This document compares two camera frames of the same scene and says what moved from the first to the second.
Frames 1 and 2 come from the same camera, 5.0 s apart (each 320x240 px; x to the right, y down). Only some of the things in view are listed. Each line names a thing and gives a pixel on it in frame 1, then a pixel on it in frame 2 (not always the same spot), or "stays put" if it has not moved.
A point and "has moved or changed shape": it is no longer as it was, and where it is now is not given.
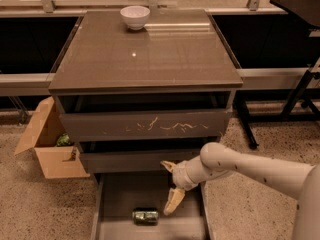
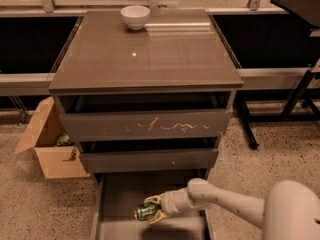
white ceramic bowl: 135,16 stays put
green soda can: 145,216 has moved or changed shape
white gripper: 181,176 -> 172,201
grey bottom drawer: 116,195 stays put
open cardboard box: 41,136 stays put
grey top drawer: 143,116 stays put
